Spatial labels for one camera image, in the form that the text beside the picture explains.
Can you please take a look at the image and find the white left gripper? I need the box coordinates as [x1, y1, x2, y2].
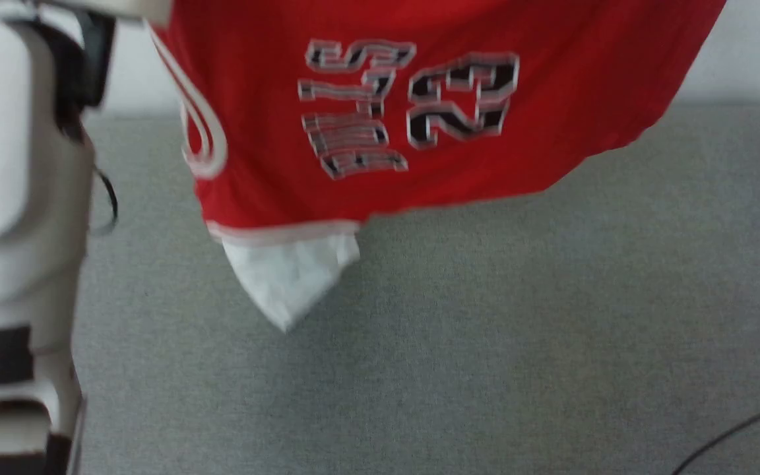
[37, 0, 174, 27]

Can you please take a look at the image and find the red basketball jersey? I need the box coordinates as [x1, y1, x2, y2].
[146, 0, 727, 334]

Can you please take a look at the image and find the grey fabric sofa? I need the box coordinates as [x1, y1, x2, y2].
[70, 99, 760, 475]

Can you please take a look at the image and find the thin black cable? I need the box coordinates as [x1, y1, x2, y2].
[672, 398, 760, 475]

